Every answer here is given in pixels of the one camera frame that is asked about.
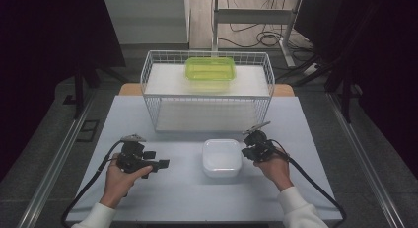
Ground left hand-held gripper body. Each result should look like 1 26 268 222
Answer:
115 133 156 176

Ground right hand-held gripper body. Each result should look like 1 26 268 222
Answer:
242 120 276 163

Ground white plastic container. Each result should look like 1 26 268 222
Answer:
201 138 244 179

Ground white wire basket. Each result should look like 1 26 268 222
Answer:
140 49 276 134

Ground green plastic container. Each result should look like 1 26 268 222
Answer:
183 56 238 93

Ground person's right hand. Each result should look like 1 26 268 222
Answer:
252 151 294 192

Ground person's left hand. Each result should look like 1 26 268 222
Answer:
100 153 154 209

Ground pale grey table cover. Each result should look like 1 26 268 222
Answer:
65 95 343 223

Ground wooden table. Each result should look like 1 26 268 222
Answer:
118 83 296 98

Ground white power strip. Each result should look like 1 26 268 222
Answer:
303 63 318 77

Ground black stand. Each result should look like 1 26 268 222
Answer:
62 54 126 121
275 0 364 124

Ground white cabinet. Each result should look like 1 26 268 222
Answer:
103 0 191 51

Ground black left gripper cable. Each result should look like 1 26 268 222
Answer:
60 139 125 228

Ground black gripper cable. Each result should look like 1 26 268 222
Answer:
269 138 347 228
60 139 125 228

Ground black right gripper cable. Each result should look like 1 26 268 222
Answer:
269 138 347 228

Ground metal floor rail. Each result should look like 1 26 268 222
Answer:
15 89 97 228
325 92 407 228

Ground black floor cables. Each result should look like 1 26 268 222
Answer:
218 0 317 63

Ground white metal desk frame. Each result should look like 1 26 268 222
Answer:
211 0 304 69

